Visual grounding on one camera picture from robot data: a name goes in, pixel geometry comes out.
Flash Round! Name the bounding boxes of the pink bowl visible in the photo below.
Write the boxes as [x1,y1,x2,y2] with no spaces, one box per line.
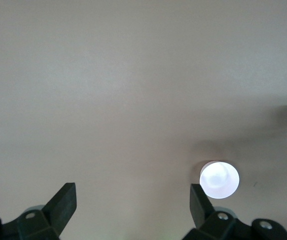
[198,159,241,200]

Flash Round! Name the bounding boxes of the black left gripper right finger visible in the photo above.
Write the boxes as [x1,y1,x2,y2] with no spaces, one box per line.
[182,183,287,240]

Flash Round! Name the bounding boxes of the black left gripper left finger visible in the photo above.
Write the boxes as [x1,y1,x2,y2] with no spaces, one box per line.
[0,182,78,240]

